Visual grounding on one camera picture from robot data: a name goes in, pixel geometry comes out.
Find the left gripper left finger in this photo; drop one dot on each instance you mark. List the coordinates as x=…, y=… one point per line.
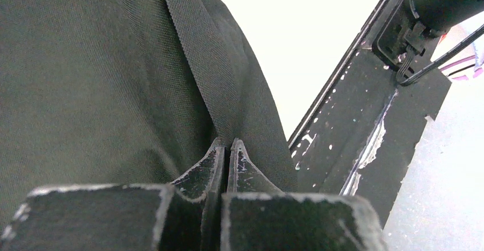
x=180, y=215

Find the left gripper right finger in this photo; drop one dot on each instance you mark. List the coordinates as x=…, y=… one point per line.
x=257, y=215

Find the black student backpack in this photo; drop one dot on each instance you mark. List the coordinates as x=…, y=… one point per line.
x=128, y=91

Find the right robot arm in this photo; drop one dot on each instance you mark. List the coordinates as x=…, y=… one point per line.
x=416, y=26

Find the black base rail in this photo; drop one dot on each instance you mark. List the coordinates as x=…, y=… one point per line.
x=360, y=134

